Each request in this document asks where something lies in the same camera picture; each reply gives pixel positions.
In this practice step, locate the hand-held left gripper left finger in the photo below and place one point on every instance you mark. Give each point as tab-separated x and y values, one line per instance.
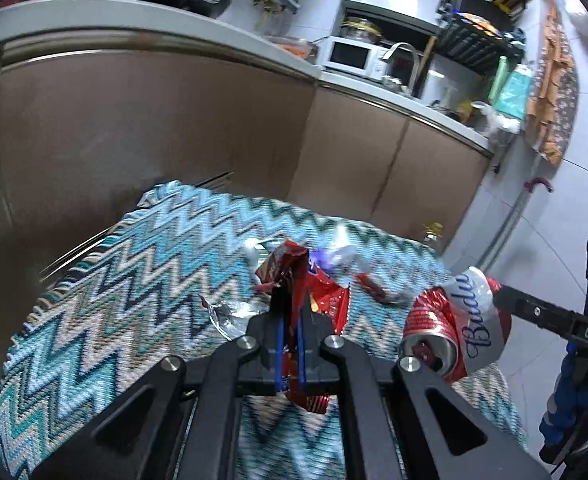
279	355

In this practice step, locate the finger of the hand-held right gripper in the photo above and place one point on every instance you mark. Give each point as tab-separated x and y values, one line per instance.
529	307

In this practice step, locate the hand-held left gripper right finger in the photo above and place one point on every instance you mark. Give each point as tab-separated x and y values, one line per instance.
301	355

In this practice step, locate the red snack wrapper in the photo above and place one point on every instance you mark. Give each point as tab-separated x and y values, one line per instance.
319	300

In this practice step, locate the crushed red drink can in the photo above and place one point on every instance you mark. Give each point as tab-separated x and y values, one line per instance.
454	330

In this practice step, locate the silver foil wrapper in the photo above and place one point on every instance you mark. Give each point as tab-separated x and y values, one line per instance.
231	317

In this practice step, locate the grey pipes with red hook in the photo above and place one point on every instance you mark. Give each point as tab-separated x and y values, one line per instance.
504	230

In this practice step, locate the purple candy wrapper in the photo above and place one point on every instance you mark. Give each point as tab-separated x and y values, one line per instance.
331	257

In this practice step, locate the cooking oil bottle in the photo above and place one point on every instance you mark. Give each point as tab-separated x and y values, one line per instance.
433	235

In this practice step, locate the zigzag knitted blanket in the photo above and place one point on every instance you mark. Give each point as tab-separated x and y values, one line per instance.
124	310

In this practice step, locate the white plastic bag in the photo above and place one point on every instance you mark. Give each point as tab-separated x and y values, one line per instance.
501	120

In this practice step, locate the floral apron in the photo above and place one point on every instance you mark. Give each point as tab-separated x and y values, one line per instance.
554	95

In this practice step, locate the teal plastic bag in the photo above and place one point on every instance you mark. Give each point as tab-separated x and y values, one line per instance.
514	92

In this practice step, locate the green plastic board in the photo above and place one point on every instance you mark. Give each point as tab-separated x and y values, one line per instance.
498	80

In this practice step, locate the brown kitchen cabinet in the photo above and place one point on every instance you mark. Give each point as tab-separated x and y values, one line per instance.
174	125

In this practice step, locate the steel faucet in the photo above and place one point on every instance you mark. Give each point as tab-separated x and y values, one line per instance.
414	65

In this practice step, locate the black dish rack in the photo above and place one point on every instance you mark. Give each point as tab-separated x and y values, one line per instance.
479	35

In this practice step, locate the white microwave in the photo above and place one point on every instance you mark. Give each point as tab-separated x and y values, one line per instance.
354	57

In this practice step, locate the bag of carrots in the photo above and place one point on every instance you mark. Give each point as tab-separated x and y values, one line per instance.
296	47

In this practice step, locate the glass pot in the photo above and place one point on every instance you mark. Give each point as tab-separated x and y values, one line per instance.
360	30

